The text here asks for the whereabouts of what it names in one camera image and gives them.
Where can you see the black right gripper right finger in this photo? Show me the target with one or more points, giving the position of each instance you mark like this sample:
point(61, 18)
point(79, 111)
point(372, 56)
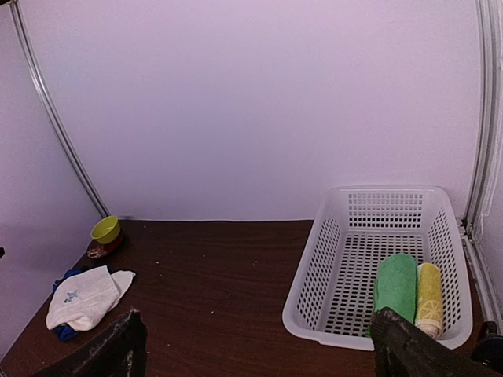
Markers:
point(401, 349)

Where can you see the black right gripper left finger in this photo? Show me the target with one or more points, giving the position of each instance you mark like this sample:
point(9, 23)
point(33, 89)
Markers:
point(120, 350)

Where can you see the white towel with blue emblem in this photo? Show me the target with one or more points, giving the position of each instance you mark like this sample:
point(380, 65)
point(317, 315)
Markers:
point(81, 301)

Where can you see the blue microfiber towel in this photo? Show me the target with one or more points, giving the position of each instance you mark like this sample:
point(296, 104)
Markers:
point(65, 332)

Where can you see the rolled green towel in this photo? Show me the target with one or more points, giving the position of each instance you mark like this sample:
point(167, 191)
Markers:
point(395, 286)

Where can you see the white perforated plastic basket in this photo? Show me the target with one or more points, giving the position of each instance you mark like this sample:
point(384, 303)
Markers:
point(355, 229)

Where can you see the red floral ceramic bowl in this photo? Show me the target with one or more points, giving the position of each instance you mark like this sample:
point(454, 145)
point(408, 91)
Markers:
point(96, 250)

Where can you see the lime green plastic bowl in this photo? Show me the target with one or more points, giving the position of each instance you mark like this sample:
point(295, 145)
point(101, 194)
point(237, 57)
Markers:
point(106, 230)

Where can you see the left aluminium frame post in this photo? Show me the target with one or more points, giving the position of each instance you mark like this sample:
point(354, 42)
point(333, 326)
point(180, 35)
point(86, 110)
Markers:
point(51, 110)

